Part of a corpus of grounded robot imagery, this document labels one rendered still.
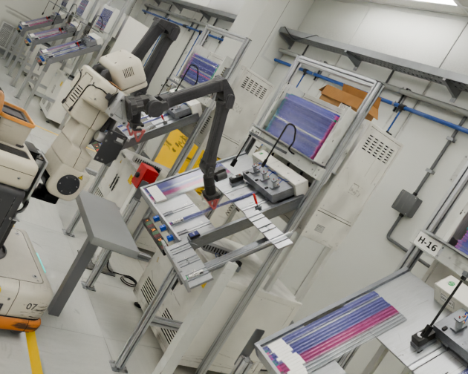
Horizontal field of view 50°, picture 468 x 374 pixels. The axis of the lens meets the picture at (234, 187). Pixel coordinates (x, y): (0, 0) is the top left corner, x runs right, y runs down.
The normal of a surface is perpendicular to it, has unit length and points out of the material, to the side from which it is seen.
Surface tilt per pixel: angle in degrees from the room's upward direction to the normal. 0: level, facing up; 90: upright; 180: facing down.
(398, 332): 45
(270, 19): 90
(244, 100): 90
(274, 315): 90
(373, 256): 90
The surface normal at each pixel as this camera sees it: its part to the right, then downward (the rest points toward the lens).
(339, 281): -0.74, -0.35
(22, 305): 0.52, 0.43
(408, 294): -0.16, -0.85
